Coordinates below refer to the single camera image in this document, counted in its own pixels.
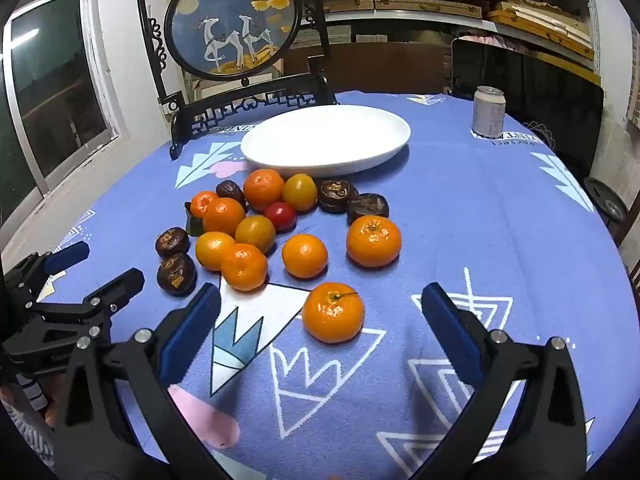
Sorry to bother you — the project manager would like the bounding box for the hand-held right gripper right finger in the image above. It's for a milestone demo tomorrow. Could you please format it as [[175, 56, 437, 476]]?
[[410, 282, 588, 480]]

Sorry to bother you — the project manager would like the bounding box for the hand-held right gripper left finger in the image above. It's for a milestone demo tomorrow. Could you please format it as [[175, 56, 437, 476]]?
[[54, 282, 236, 480]]

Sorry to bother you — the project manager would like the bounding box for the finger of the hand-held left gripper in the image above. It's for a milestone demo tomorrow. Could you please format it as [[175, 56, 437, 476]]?
[[4, 241, 91, 307], [27, 267, 146, 341]]

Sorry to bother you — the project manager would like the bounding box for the mandarin orange with green leaf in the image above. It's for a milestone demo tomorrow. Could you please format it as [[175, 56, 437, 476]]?
[[184, 190, 221, 237]]

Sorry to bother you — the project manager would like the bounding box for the white oval plate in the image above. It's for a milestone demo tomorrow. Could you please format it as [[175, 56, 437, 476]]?
[[240, 105, 412, 178]]

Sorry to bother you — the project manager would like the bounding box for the yellow tomato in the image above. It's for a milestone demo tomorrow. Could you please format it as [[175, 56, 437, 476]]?
[[282, 173, 319, 212], [235, 215, 277, 254]]

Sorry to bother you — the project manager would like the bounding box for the blue printed tablecloth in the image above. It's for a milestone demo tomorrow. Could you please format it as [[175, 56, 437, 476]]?
[[0, 90, 631, 480]]

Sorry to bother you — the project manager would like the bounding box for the red cherry tomato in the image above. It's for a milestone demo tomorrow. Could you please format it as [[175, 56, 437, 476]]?
[[263, 202, 298, 232]]

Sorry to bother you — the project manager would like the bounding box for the large orange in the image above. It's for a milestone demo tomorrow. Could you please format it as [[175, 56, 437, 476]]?
[[243, 168, 286, 212]]

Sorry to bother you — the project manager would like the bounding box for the white framed window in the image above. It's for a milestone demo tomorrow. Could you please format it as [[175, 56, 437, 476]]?
[[0, 0, 131, 221]]

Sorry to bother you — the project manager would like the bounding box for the black weight disc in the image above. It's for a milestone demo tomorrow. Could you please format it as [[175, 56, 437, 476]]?
[[582, 176, 630, 223]]

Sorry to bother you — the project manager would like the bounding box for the white drink can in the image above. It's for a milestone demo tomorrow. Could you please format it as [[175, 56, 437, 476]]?
[[471, 85, 507, 140]]

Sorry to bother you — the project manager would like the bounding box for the black panel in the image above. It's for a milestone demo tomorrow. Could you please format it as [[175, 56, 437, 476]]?
[[450, 37, 606, 181]]

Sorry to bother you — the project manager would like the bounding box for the brown wooden board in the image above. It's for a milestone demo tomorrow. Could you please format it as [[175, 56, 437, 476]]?
[[282, 42, 451, 95]]

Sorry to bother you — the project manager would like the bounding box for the round deer screen black stand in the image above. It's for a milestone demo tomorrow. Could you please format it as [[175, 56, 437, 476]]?
[[136, 0, 341, 161]]

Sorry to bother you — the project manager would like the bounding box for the white shelf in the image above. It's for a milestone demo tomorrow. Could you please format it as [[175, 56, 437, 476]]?
[[280, 0, 601, 73]]

